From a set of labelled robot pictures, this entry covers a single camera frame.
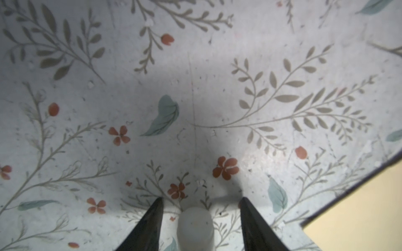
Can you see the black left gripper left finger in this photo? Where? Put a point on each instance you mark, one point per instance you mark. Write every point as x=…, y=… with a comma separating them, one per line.
x=145, y=235

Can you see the white glue stick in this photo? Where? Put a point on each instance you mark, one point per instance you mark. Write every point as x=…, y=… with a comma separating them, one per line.
x=195, y=230

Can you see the manila paper envelope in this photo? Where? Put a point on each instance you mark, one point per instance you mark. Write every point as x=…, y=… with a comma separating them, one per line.
x=367, y=218

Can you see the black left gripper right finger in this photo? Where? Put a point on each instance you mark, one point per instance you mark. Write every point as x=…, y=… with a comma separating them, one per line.
x=257, y=234

